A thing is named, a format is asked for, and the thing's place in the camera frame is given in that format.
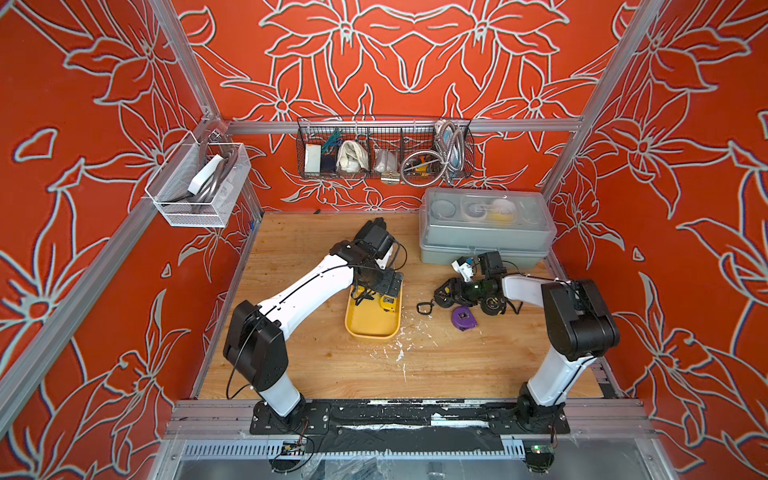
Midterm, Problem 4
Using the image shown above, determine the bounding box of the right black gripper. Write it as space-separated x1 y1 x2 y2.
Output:
434 277 490 307

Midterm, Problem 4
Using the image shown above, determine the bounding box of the purple tape measure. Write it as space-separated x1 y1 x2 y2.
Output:
451 306 478 331

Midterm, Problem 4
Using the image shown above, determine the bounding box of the yellow plastic storage tray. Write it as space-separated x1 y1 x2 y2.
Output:
344 283 403 340

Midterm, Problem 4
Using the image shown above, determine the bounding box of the black yellow tape measure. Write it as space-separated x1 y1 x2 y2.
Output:
479 295 523 316

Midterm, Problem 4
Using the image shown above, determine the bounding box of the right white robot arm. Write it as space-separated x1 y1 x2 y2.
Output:
417 251 620 432

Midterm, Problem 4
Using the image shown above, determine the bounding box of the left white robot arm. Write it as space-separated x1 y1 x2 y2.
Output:
223 217 403 419

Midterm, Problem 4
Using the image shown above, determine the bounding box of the white box in basket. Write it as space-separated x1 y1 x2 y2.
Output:
304 144 322 175

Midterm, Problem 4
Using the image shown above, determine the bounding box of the grey plastic lidded toolbox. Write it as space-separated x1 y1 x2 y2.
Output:
419 187 557 270

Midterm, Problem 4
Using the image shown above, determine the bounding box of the white cloth in basket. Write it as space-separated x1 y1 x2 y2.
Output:
336 140 369 174

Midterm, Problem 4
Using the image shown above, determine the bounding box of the white device in mesh basket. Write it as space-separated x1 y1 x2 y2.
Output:
187 154 224 195

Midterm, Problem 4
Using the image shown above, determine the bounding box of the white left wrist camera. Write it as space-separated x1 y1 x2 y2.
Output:
376 242 400 270

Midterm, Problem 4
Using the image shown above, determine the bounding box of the coiled silver hose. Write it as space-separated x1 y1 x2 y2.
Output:
399 119 468 188

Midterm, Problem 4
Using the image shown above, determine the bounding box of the black wire wall basket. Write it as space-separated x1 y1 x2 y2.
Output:
296 115 477 188

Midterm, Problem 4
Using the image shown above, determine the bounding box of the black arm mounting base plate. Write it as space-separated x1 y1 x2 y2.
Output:
249 399 570 436

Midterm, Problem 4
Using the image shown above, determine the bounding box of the white mesh wall basket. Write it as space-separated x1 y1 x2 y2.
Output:
145 133 250 228

